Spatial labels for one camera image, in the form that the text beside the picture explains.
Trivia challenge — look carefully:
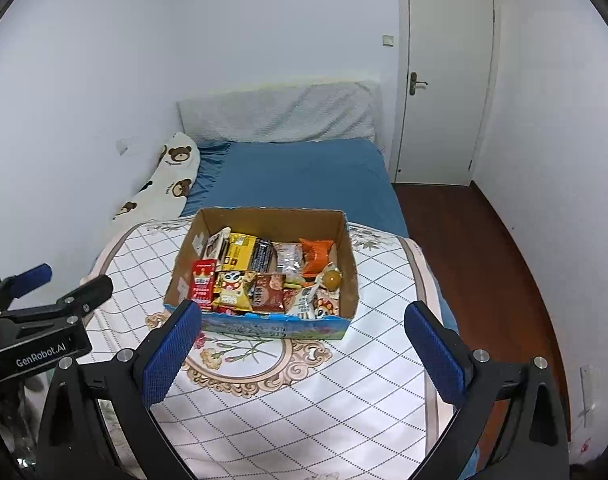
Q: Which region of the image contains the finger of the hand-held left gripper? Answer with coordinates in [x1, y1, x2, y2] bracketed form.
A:
[0, 262, 53, 312]
[0, 274, 115, 334]

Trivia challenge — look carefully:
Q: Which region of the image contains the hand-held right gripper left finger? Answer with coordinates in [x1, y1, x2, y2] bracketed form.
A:
[36, 300, 205, 480]

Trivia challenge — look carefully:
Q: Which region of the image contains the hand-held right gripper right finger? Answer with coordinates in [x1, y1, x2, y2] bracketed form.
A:
[404, 301, 572, 480]

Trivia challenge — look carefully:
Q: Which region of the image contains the blue cardboard box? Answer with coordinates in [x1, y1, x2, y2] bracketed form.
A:
[163, 206, 361, 341]

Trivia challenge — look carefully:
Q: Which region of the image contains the small white snack packet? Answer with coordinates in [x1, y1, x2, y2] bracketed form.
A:
[202, 227, 233, 263]

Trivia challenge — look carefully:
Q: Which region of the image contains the orange-brown snack packet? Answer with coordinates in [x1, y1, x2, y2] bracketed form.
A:
[300, 237, 335, 279]

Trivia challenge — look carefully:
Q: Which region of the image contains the red snack box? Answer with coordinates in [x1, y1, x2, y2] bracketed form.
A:
[191, 259, 219, 312]

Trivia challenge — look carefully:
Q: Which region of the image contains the yellow panda snack packet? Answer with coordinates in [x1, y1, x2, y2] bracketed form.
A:
[214, 269, 257, 312]

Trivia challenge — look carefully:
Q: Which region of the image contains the white checked printed blanket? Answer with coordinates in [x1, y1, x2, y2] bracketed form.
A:
[79, 220, 459, 480]

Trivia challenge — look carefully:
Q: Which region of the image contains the brown snack packet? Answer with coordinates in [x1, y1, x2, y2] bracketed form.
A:
[249, 272, 287, 315]

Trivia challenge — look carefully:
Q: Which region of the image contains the orange panda snack packet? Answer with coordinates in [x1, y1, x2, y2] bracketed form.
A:
[311, 288, 343, 318]

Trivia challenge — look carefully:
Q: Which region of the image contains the yellow black snack packet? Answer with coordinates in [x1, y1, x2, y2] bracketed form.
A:
[221, 232, 275, 272]

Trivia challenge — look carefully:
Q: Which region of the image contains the amber jelly cup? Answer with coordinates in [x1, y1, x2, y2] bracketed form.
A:
[317, 266, 343, 292]

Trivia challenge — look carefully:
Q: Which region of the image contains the bear print pillow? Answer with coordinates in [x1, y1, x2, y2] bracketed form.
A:
[111, 131, 202, 221]

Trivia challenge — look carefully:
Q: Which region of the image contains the white printed snack packet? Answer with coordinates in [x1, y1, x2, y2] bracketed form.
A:
[285, 284, 321, 319]

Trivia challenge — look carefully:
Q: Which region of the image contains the blue bed sheet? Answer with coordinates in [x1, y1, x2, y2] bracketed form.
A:
[176, 137, 459, 333]

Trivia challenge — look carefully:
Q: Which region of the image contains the grey headboard cushion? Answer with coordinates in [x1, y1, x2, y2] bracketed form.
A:
[176, 80, 382, 145]

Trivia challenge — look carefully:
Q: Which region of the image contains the white door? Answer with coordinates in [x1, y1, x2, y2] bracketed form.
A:
[389, 0, 502, 186]

